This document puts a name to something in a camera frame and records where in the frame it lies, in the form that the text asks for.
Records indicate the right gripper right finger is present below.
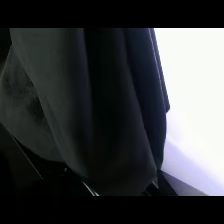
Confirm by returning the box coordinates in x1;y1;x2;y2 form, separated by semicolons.
156;169;208;197

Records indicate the black garment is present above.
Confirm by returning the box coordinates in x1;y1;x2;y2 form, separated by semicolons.
0;27;171;197

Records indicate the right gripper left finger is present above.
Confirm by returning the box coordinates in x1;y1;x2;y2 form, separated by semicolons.
0;123;65;197

